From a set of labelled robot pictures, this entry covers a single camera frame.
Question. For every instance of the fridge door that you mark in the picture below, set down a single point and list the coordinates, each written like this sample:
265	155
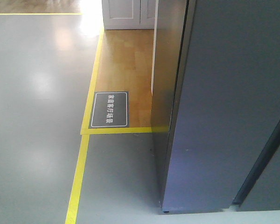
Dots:
229	104

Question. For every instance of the dark fridge body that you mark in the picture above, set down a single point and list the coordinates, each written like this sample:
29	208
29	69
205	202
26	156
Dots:
261	189

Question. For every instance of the dark floor sign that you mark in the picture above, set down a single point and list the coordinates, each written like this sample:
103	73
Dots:
110	109

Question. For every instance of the white panelled cabinet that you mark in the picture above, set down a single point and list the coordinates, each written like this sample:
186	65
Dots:
128	14

